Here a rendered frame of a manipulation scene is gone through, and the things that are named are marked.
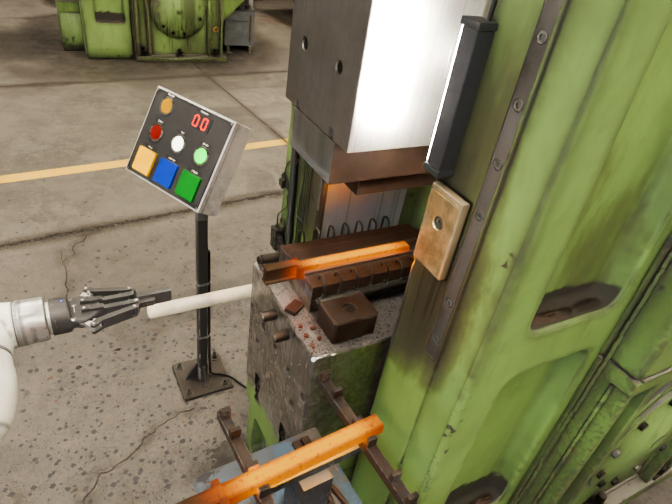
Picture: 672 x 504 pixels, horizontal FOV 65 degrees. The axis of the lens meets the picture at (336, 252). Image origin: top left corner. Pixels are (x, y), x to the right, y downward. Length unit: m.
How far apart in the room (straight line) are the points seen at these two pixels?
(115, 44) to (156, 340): 4.07
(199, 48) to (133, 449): 4.75
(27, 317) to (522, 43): 0.99
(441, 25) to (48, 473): 1.87
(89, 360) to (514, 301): 1.92
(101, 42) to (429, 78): 5.20
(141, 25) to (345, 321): 5.10
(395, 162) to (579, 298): 0.49
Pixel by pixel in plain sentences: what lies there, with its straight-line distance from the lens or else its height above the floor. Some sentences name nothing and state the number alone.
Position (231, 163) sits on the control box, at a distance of 1.57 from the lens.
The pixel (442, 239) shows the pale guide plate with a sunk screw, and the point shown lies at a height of 1.27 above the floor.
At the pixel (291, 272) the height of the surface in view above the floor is 0.99.
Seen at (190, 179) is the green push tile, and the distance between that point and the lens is 1.58.
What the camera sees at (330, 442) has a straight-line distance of 0.97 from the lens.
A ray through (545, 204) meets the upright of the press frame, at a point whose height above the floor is 1.43.
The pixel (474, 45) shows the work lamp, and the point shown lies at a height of 1.61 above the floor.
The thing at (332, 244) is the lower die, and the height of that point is 0.99.
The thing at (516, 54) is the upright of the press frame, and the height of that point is 1.61.
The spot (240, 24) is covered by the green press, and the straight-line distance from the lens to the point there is 6.61.
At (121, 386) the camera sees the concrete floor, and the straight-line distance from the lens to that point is 2.37.
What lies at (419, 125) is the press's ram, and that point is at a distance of 1.09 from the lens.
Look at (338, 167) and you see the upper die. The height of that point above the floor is 1.31.
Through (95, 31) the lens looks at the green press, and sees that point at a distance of 6.03.
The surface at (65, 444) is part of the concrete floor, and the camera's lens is 2.25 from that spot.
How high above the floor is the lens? 1.78
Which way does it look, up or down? 35 degrees down
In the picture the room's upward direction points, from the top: 10 degrees clockwise
